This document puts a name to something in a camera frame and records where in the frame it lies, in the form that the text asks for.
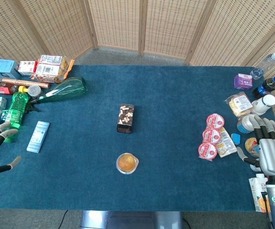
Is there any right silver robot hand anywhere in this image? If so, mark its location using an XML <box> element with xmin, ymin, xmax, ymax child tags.
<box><xmin>236</xmin><ymin>115</ymin><xmax>275</xmax><ymax>177</ymax></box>

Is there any blue cardboard box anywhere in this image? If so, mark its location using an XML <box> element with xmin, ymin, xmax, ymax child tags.
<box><xmin>0</xmin><ymin>59</ymin><xmax>21</xmax><ymax>79</ymax></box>

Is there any yellow white snack packet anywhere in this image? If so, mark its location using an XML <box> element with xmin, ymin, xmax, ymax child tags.
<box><xmin>215</xmin><ymin>127</ymin><xmax>237</xmax><ymax>158</ymax></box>

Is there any black cable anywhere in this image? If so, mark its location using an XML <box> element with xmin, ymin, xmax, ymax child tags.
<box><xmin>57</xmin><ymin>209</ymin><xmax>69</xmax><ymax>229</ymax></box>

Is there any blue label jar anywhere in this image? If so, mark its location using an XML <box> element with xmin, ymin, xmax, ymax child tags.
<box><xmin>236</xmin><ymin>114</ymin><xmax>257</xmax><ymax>134</ymax></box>

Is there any dark cola bottle blue cap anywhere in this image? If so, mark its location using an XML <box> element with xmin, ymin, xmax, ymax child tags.
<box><xmin>253</xmin><ymin>74</ymin><xmax>275</xmax><ymax>99</ymax></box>

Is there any red lid yogurt cup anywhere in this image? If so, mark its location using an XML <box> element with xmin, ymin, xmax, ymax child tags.
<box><xmin>206</xmin><ymin>113</ymin><xmax>225</xmax><ymax>131</ymax></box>
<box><xmin>202</xmin><ymin>128</ymin><xmax>222</xmax><ymax>145</ymax></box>
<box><xmin>198</xmin><ymin>142</ymin><xmax>218</xmax><ymax>162</ymax></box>

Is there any brown bottle red label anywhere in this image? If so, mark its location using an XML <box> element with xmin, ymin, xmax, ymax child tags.
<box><xmin>0</xmin><ymin>81</ymin><xmax>21</xmax><ymax>95</ymax></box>

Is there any white bottle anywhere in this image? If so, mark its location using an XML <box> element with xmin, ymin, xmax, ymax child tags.
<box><xmin>250</xmin><ymin>94</ymin><xmax>275</xmax><ymax>116</ymax></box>

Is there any green plastic soda bottle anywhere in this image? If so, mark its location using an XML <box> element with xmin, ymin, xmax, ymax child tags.
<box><xmin>3</xmin><ymin>85</ymin><xmax>31</xmax><ymax>143</ymax></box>

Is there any white red snack package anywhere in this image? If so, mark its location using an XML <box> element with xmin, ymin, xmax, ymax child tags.
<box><xmin>31</xmin><ymin>54</ymin><xmax>75</xmax><ymax>84</ymax></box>

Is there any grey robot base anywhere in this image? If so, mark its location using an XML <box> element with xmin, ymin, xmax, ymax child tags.
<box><xmin>79</xmin><ymin>210</ymin><xmax>183</xmax><ymax>229</ymax></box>

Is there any silver can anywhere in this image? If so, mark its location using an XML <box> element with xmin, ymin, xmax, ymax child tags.
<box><xmin>28</xmin><ymin>84</ymin><xmax>42</xmax><ymax>97</ymax></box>

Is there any yellow lid round tub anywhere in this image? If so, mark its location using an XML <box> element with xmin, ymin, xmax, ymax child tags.
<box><xmin>244</xmin><ymin>137</ymin><xmax>261</xmax><ymax>158</ymax></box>

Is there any copper coloured tube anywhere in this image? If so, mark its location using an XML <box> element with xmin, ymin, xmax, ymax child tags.
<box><xmin>1</xmin><ymin>78</ymin><xmax>51</xmax><ymax>89</ymax></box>

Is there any bagged biscuit pack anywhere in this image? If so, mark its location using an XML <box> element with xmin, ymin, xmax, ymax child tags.
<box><xmin>224</xmin><ymin>92</ymin><xmax>254</xmax><ymax>118</ymax></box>

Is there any light blue flat box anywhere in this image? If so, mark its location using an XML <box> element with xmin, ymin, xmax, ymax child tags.
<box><xmin>26</xmin><ymin>120</ymin><xmax>50</xmax><ymax>154</ymax></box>

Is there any woven folding screen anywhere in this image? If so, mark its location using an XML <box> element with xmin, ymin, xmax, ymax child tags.
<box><xmin>0</xmin><ymin>0</ymin><xmax>275</xmax><ymax>144</ymax></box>

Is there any orange jelly cup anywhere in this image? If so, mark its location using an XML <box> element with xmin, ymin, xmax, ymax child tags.
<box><xmin>115</xmin><ymin>153</ymin><xmax>139</xmax><ymax>175</ymax></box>

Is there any orange juice carton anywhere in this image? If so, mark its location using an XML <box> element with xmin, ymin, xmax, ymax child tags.
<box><xmin>248</xmin><ymin>173</ymin><xmax>271</xmax><ymax>213</ymax></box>

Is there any blue table cloth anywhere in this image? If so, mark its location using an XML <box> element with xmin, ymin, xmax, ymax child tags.
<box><xmin>0</xmin><ymin>64</ymin><xmax>275</xmax><ymax>212</ymax></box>

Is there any clear water bottle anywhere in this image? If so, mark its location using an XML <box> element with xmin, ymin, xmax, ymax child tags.
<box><xmin>250</xmin><ymin>52</ymin><xmax>275</xmax><ymax>80</ymax></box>

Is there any purple small box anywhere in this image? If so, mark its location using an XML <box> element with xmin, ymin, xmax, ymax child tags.
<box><xmin>234</xmin><ymin>73</ymin><xmax>253</xmax><ymax>91</ymax></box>

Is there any dark green glass bottle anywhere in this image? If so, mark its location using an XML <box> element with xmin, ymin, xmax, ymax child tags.
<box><xmin>29</xmin><ymin>76</ymin><xmax>89</xmax><ymax>105</ymax></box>

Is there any small white red carton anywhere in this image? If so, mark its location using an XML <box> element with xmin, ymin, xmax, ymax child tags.
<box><xmin>17</xmin><ymin>60</ymin><xmax>38</xmax><ymax>76</ymax></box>

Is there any dark chocolate snack box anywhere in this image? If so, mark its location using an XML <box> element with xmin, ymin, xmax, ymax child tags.
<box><xmin>116</xmin><ymin>104</ymin><xmax>135</xmax><ymax>134</ymax></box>

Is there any small blue sponge block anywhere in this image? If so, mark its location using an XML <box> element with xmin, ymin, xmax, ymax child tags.
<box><xmin>230</xmin><ymin>133</ymin><xmax>241</xmax><ymax>145</ymax></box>

